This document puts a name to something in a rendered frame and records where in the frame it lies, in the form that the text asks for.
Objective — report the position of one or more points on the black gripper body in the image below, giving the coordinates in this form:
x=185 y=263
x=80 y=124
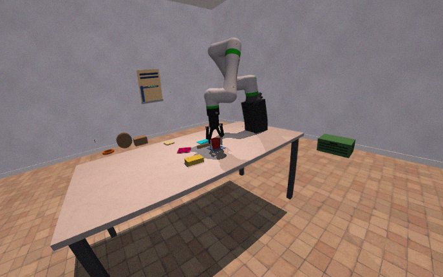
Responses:
x=213 y=121

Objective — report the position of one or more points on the dark red cup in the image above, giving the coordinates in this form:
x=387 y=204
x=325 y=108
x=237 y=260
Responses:
x=215 y=143

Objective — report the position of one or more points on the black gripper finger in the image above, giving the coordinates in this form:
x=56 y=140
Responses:
x=209 y=134
x=221 y=134

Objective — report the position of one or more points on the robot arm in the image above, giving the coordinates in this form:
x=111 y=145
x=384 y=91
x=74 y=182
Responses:
x=226 y=55

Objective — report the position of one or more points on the yellow sponge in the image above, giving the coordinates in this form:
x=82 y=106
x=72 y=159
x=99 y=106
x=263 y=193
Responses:
x=194 y=160

